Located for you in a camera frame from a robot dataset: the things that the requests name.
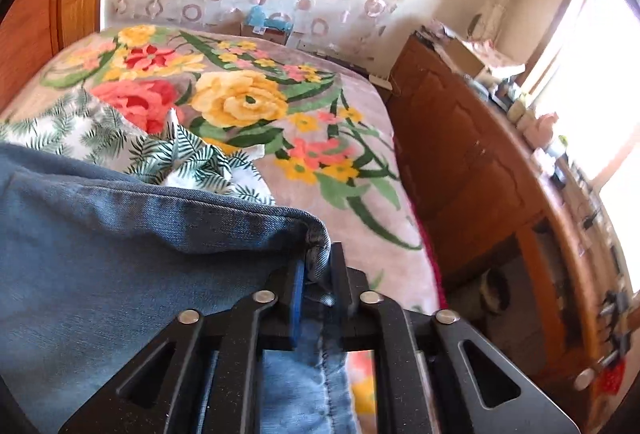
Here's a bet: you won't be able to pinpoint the light blue bag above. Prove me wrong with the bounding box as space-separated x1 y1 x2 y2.
245 6 292 35

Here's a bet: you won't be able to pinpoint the leaf print bed sheet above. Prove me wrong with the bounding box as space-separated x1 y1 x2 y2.
0 89 276 207

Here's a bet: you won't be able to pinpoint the window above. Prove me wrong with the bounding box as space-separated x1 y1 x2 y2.
520 0 640 295

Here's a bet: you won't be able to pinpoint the pink container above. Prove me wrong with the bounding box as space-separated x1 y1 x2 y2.
534 111 560 141

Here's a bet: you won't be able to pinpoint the wooden slatted wardrobe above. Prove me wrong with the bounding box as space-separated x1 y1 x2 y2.
0 0 117 111

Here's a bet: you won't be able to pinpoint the blue denim pants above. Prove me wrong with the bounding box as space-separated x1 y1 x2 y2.
0 141 362 434

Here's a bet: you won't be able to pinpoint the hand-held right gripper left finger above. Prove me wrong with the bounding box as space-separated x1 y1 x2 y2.
57 258 307 434

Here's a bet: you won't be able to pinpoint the long wooden cabinet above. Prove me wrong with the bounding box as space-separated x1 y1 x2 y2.
387 32 636 415

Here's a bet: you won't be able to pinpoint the cardboard box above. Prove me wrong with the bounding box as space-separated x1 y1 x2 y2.
439 34 487 76

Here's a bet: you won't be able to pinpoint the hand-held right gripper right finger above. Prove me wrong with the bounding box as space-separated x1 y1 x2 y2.
331 241 581 434

